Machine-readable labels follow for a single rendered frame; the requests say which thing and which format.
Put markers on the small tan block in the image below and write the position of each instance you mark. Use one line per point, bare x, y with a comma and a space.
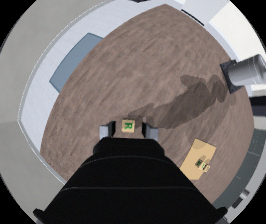
200, 164
128, 125
206, 167

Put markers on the tan flat mat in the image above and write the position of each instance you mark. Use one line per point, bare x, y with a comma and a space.
198, 150

